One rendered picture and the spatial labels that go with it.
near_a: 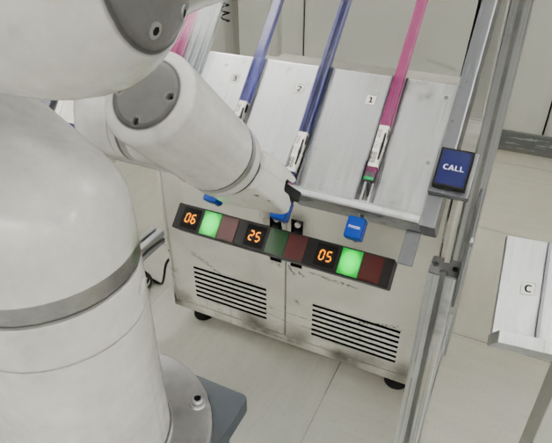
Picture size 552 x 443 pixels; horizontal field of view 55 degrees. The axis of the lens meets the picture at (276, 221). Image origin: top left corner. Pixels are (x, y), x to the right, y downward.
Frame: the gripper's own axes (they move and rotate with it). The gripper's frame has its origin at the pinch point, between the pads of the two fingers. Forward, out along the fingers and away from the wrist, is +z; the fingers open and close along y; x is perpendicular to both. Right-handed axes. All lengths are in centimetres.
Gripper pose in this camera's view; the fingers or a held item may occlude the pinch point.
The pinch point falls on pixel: (272, 199)
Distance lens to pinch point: 71.1
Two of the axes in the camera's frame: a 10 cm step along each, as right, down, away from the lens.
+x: 2.5, -9.6, 1.5
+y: 9.2, 1.9, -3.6
